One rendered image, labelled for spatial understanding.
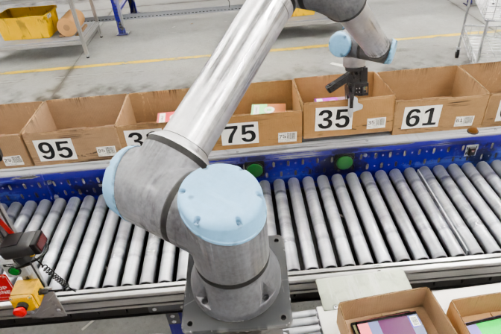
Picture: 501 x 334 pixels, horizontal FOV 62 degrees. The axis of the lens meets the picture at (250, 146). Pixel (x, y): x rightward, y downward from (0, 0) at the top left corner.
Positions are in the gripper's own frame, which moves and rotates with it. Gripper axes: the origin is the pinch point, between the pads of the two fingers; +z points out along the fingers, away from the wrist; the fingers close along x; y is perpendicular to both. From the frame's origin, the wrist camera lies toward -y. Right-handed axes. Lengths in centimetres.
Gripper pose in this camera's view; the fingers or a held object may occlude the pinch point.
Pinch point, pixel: (348, 114)
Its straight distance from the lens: 181.5
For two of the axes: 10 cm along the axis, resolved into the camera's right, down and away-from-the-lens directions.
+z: 0.8, 9.3, 3.7
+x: -0.3, -3.6, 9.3
